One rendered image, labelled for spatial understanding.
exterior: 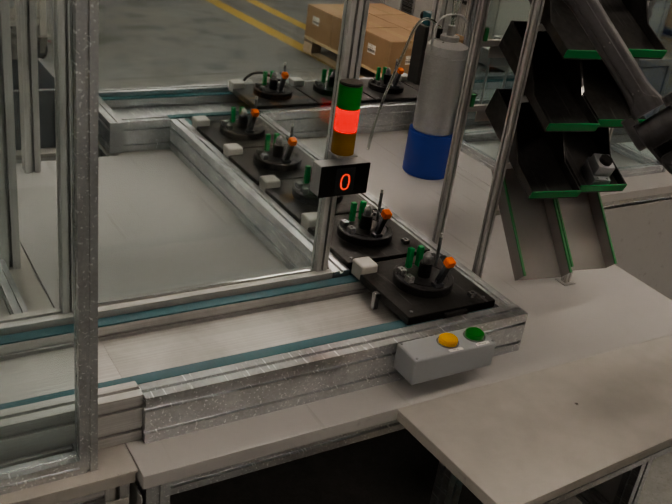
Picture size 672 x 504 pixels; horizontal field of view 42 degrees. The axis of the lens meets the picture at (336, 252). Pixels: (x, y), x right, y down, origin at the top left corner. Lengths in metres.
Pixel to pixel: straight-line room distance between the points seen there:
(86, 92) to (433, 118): 1.75
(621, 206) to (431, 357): 1.58
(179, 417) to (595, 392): 0.90
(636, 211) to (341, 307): 1.57
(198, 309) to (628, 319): 1.09
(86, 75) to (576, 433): 1.17
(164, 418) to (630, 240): 2.13
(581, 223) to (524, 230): 0.18
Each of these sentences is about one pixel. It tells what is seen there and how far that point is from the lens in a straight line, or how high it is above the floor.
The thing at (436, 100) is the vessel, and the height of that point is 1.13.
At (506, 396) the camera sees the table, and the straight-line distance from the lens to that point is 1.90.
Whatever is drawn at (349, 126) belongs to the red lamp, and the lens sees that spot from 1.84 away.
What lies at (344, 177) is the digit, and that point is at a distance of 1.88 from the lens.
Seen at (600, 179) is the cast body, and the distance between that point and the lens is 2.13.
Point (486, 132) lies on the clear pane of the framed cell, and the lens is 3.13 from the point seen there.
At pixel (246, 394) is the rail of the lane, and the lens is 1.67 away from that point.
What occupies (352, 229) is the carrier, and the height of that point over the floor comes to 1.00.
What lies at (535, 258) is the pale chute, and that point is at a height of 1.02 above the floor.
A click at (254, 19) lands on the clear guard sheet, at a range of 1.72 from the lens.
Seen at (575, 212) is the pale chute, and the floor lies 1.09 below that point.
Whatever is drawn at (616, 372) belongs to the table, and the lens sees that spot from 2.10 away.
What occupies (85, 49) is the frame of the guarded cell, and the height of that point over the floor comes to 1.59.
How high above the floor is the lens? 1.92
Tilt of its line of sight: 27 degrees down
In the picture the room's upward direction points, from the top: 8 degrees clockwise
